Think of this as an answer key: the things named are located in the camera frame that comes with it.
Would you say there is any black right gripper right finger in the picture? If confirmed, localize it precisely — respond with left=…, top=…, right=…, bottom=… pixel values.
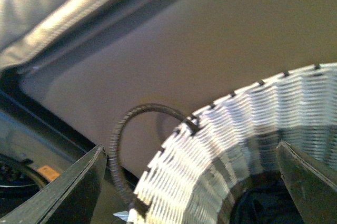
left=276, top=141, right=336, bottom=223

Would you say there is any grey front-load washing machine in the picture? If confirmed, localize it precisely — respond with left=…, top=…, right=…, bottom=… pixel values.
left=1, top=93, right=125, bottom=223

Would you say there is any orange warning sticker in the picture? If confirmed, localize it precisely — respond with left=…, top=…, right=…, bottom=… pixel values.
left=37, top=165, right=60, bottom=182

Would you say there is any barcode price tag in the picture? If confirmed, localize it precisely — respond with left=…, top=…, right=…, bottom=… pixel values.
left=112, top=210, right=130, bottom=223

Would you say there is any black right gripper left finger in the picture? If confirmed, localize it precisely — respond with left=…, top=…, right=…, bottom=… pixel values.
left=1, top=145, right=107, bottom=223

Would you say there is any dark navy garment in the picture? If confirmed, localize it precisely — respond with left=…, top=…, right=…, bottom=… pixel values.
left=230, top=178, right=304, bottom=223

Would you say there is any white woven laundry basket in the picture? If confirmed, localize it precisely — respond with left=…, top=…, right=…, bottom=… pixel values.
left=108, top=62, right=337, bottom=224

